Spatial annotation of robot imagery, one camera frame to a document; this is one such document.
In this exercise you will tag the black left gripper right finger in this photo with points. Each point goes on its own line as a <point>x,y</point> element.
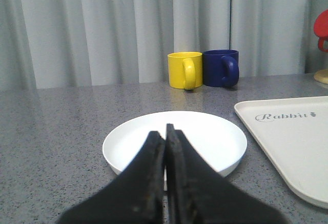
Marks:
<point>198,194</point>

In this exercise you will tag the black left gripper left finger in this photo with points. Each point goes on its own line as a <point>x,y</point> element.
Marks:
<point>134,196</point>

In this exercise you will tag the white round plate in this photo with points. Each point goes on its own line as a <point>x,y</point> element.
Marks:
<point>218,141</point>

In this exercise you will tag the cream rabbit serving tray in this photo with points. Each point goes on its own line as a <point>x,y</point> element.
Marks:
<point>292,132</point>

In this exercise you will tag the yellow mug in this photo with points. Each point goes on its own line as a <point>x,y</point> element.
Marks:
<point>185,70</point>

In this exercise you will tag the dark blue mug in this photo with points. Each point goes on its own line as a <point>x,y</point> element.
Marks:
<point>220,68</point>

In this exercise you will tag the wooden mug tree stand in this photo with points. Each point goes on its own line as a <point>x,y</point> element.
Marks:
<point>321,76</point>

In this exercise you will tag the grey curtain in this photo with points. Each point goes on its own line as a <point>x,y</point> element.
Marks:
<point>61,43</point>

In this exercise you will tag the red mug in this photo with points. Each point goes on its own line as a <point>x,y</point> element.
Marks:
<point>320,30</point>

